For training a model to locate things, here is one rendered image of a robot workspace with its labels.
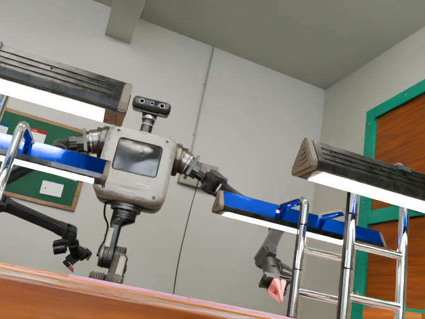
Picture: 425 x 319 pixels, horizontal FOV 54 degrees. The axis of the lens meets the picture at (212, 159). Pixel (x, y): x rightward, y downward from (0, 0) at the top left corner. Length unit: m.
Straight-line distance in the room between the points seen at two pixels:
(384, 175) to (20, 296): 0.71
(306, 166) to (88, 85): 0.42
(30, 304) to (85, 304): 0.04
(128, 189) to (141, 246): 1.55
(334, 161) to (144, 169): 1.21
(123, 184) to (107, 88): 1.17
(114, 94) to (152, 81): 3.01
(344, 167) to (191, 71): 3.14
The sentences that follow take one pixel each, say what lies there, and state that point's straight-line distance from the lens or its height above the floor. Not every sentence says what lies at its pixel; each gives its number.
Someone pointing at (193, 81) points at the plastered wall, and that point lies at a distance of 3.85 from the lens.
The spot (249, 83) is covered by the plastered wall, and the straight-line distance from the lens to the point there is 4.08.
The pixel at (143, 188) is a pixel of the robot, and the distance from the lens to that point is 1.89.
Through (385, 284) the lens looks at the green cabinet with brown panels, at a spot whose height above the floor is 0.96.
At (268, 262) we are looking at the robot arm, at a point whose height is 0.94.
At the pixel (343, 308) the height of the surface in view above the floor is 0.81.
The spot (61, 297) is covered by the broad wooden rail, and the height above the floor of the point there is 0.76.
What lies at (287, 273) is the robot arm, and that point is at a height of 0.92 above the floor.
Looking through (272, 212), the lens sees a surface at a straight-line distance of 1.38.
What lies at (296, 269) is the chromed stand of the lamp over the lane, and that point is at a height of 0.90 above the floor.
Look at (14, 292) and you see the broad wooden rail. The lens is 0.38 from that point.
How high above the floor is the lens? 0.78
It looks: 18 degrees up
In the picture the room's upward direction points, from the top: 11 degrees clockwise
